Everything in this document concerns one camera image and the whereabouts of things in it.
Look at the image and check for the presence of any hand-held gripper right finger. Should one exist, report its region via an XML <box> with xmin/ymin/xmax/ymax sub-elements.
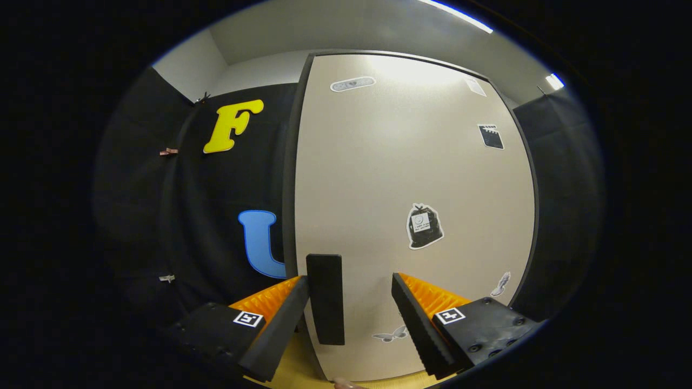
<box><xmin>391</xmin><ymin>272</ymin><xmax>544</xmax><ymax>379</ymax></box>

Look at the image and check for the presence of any black door handle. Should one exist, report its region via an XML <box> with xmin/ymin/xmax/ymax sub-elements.
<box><xmin>306</xmin><ymin>254</ymin><xmax>346</xmax><ymax>346</ymax></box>

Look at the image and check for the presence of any black backdrop cloth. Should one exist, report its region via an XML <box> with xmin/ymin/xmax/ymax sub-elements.
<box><xmin>93</xmin><ymin>65</ymin><xmax>603</xmax><ymax>336</ymax></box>

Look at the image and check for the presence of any grey shoe cabinet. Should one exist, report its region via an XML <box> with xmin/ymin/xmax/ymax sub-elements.
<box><xmin>281</xmin><ymin>50</ymin><xmax>541</xmax><ymax>382</ymax></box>

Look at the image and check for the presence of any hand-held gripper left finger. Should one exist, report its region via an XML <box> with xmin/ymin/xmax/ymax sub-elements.
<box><xmin>168</xmin><ymin>274</ymin><xmax>310</xmax><ymax>383</ymax></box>

